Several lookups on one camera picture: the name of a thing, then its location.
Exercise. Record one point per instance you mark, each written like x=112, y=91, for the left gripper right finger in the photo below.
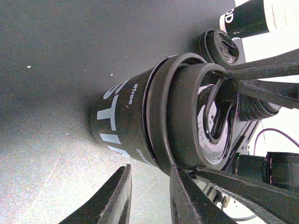
x=189, y=204

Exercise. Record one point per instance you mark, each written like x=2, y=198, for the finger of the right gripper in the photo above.
x=250, y=79

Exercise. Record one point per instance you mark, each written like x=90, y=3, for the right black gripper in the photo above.
x=262, y=184

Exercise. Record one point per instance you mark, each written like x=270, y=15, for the stack of white cups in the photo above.
x=255, y=17

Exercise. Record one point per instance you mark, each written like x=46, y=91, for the black paper coffee cup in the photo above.
x=118, y=122

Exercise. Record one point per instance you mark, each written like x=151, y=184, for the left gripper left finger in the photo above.
x=111, y=204

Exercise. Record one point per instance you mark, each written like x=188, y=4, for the black cup lid stack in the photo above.
x=215, y=46

